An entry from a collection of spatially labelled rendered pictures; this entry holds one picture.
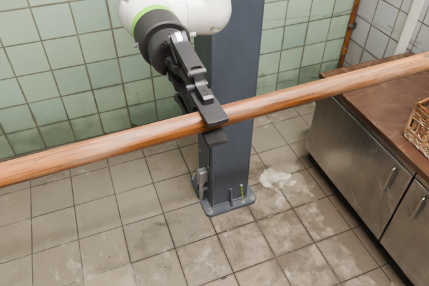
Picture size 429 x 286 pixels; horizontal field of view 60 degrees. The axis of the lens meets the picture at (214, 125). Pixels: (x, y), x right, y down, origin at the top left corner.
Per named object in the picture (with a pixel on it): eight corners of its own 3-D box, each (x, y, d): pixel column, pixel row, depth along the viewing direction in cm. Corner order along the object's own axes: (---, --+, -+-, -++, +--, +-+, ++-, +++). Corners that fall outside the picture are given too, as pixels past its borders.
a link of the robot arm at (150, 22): (133, 59, 72) (125, 14, 65) (190, 47, 75) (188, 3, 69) (140, 76, 68) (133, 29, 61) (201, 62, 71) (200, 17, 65)
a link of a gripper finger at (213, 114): (209, 92, 54) (209, 88, 54) (229, 122, 49) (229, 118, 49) (190, 97, 53) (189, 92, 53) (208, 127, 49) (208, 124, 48)
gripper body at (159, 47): (186, 21, 64) (205, 47, 58) (188, 63, 70) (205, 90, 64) (143, 29, 62) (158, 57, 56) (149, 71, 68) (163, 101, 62)
